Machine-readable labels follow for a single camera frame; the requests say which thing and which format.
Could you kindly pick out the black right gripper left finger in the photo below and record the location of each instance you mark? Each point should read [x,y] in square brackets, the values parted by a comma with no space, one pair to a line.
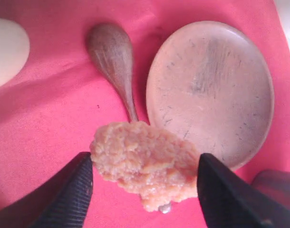
[61,202]

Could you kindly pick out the round wooden plate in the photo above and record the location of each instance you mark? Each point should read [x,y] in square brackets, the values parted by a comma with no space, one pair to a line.
[210,85]

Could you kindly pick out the dark wooden spoon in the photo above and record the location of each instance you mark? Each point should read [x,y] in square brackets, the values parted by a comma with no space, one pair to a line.
[110,49]

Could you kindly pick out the fried chicken piece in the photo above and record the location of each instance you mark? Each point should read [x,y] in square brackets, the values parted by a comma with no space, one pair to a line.
[144,160]

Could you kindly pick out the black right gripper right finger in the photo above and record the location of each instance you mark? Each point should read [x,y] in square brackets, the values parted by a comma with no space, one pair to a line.
[229,202]

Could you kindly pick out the brown egg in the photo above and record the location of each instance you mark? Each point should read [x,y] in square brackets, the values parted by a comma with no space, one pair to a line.
[14,49]

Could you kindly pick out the stainless steel cup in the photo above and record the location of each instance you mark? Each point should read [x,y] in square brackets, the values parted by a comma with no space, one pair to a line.
[275,184]

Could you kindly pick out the red tablecloth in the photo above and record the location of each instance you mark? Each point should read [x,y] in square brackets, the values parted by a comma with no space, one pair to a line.
[51,109]

